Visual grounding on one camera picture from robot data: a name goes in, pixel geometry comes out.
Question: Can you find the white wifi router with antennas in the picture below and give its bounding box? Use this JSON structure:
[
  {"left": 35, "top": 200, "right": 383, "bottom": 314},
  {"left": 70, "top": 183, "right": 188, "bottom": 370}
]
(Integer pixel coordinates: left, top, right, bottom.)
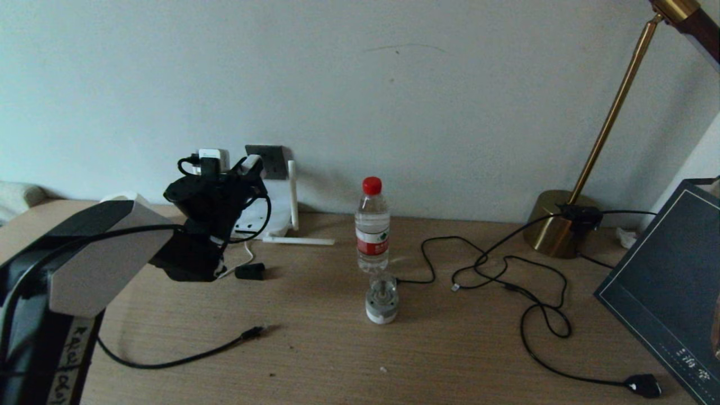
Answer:
[{"left": 231, "top": 160, "right": 335, "bottom": 247}]

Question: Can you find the white toilet paper roll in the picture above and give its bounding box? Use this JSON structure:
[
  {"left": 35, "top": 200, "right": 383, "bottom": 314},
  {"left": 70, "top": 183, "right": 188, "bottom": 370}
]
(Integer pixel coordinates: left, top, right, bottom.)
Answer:
[{"left": 101, "top": 191, "right": 150, "bottom": 206}]

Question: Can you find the water bottle with red cap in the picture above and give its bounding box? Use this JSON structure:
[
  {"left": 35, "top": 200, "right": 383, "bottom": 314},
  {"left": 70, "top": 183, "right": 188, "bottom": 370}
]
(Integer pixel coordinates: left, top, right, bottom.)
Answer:
[{"left": 355, "top": 177, "right": 390, "bottom": 274}]

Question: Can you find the small clear humidifier grey base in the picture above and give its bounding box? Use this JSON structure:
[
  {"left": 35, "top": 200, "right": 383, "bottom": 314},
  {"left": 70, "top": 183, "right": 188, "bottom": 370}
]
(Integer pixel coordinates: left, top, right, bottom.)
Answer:
[{"left": 365, "top": 272, "right": 400, "bottom": 325}]

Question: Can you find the brass desk lamp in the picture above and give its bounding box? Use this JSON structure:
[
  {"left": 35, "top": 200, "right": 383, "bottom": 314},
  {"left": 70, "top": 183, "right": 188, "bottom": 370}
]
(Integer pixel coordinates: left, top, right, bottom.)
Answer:
[{"left": 522, "top": 0, "right": 720, "bottom": 260}]

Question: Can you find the small black lamp connector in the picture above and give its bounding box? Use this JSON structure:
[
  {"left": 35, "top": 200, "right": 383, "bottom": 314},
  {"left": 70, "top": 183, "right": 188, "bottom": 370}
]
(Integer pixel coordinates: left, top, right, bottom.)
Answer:
[{"left": 557, "top": 205, "right": 601, "bottom": 234}]

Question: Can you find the grey wall power socket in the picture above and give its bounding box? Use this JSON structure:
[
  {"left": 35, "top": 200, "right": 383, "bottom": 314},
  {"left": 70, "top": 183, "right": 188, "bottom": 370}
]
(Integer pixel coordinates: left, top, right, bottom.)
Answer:
[{"left": 246, "top": 145, "right": 289, "bottom": 181}]

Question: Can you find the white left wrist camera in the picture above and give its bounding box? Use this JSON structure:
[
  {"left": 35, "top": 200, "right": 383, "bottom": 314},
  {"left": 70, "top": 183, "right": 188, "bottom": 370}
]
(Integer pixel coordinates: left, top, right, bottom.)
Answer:
[{"left": 194, "top": 148, "right": 231, "bottom": 178}]

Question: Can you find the black cable with round disc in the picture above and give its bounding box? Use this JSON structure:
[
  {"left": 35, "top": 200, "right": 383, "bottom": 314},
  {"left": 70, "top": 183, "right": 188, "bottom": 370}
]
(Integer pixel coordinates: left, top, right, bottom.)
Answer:
[{"left": 97, "top": 325, "right": 266, "bottom": 370}]

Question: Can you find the black usb cable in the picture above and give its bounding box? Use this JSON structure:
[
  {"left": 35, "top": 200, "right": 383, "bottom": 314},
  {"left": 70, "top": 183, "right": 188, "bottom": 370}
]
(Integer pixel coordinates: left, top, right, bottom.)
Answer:
[{"left": 394, "top": 237, "right": 490, "bottom": 285}]

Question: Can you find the black cable with silver connector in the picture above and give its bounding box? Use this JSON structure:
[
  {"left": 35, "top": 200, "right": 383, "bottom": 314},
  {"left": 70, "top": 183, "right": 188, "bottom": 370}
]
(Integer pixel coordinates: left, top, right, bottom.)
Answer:
[{"left": 451, "top": 213, "right": 563, "bottom": 293}]

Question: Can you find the black lamp power cord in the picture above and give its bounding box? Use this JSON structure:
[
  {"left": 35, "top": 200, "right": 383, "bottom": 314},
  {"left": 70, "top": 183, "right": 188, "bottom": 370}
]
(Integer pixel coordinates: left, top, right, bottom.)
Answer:
[{"left": 475, "top": 256, "right": 663, "bottom": 400}]

